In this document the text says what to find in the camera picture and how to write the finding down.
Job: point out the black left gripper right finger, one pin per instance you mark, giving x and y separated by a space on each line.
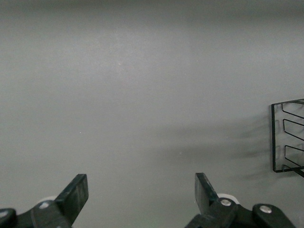
205 199

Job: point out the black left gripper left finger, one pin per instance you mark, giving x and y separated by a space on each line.
73 199

